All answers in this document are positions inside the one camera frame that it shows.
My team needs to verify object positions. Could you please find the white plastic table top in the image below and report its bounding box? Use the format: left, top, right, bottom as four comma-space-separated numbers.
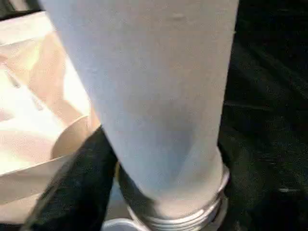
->
0, 9, 145, 231

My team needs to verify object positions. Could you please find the black glossy mat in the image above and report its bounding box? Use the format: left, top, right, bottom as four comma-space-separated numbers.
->
0, 0, 308, 231

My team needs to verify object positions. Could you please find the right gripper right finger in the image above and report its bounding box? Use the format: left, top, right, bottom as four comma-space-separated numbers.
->
218, 134, 308, 231

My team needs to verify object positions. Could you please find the white plastic table leg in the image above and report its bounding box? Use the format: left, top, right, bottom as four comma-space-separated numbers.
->
39, 0, 239, 228

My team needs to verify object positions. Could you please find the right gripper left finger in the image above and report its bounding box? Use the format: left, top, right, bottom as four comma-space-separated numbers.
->
20, 127, 119, 231

